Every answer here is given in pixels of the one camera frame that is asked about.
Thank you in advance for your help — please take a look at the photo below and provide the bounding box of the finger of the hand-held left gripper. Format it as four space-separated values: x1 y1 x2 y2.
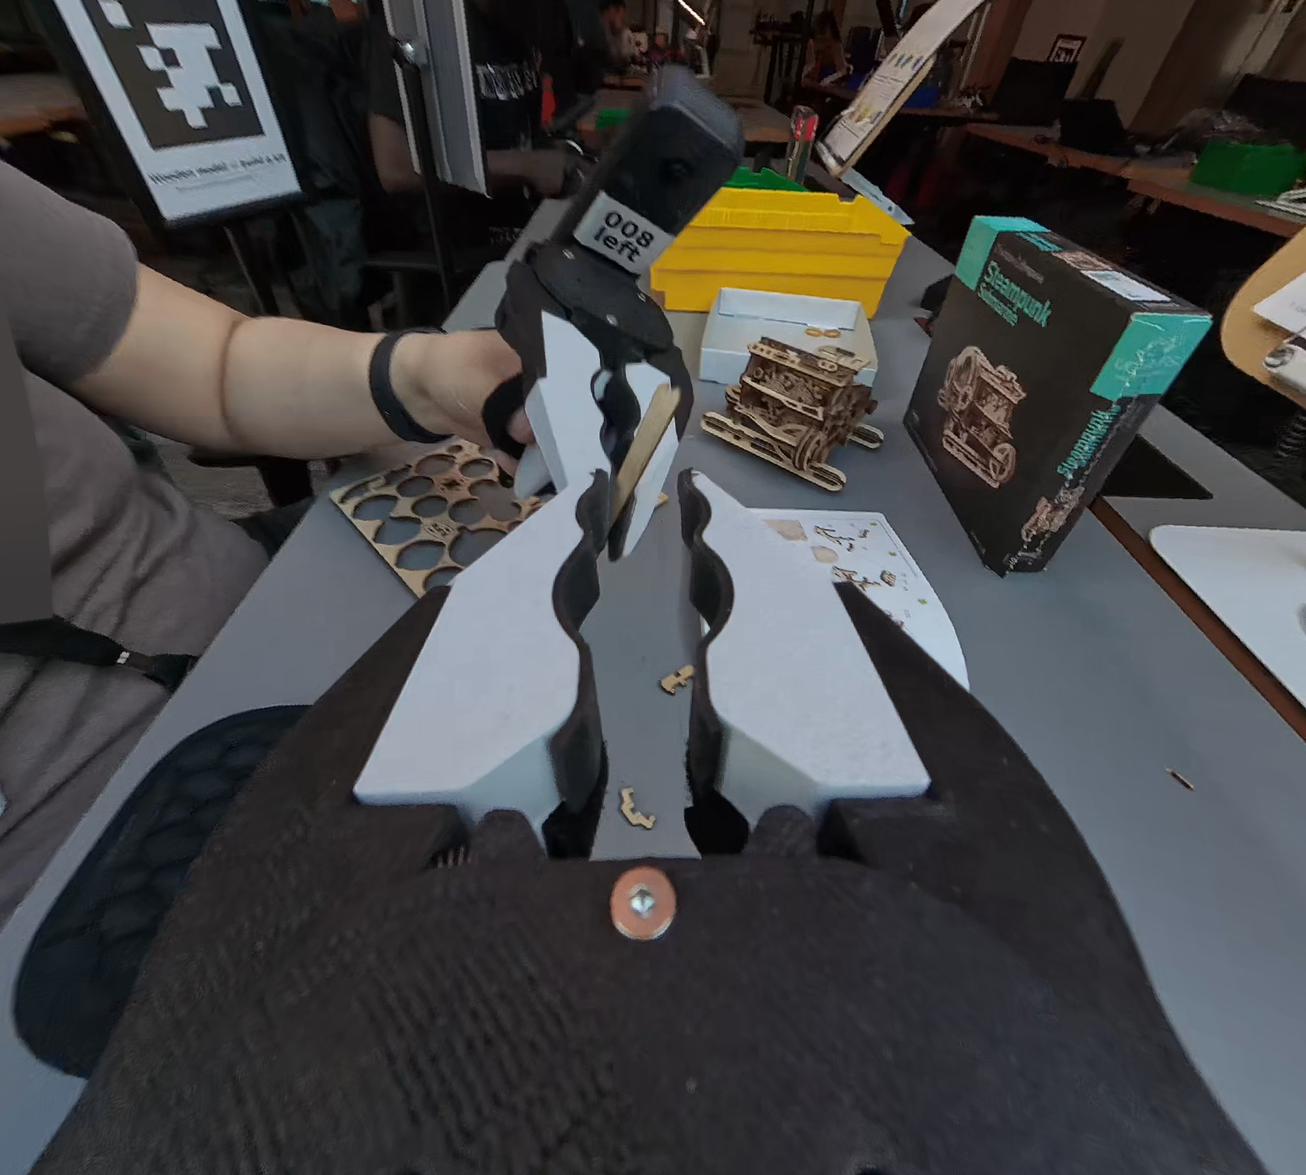
511 311 623 503
611 362 687 560

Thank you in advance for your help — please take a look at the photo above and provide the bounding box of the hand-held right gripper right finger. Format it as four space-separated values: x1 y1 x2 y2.
678 469 934 836

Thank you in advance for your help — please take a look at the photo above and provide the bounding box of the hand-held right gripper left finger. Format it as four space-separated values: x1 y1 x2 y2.
351 469 613 857

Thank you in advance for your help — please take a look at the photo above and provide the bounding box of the wooden stick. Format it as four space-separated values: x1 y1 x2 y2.
611 386 682 529

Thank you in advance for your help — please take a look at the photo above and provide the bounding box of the person's left forearm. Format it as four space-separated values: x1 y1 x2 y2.
71 260 404 465

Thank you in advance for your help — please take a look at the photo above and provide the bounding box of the assembled wooden vehicle model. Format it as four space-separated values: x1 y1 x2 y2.
701 333 884 491

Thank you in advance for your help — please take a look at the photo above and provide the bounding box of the black teal model kit box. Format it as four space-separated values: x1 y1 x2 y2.
902 215 1216 580

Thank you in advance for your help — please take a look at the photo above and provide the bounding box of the person's left hand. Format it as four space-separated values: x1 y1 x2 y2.
395 332 539 473

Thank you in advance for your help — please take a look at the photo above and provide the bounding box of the white instruction booklet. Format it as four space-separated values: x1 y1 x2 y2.
751 509 972 685

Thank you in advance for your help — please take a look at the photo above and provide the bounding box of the yellow plastic bin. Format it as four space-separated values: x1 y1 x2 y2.
650 184 912 319

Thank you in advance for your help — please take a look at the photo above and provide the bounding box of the punched wooden part sheet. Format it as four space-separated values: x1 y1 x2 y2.
330 440 556 598

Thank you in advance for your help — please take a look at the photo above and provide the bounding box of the white shallow cardboard box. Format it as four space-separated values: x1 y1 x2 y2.
701 285 878 390

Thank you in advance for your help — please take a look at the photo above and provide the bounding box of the black wristband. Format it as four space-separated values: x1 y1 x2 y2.
365 324 451 442

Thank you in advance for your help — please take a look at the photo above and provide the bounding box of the white framed panel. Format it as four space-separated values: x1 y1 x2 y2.
365 0 491 197

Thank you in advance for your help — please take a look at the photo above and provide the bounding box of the tilted white paper sign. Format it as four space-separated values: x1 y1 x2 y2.
817 0 1088 179

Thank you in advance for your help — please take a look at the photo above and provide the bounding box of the black laptop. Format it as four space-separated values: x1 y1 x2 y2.
1057 101 1135 158
995 59 1079 125

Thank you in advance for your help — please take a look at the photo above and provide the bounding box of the black honeycomb pad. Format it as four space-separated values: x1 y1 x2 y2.
15 703 311 1082

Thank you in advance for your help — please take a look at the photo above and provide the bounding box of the white flat board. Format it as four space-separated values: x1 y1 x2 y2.
1149 523 1306 743

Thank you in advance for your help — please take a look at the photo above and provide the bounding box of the round light wooden tabletop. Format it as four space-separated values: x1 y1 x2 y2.
1222 224 1306 402

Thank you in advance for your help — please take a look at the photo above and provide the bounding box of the green plastic crate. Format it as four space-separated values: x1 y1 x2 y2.
1190 136 1306 197

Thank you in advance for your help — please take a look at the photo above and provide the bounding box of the black body strap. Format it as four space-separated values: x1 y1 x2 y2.
0 619 199 693

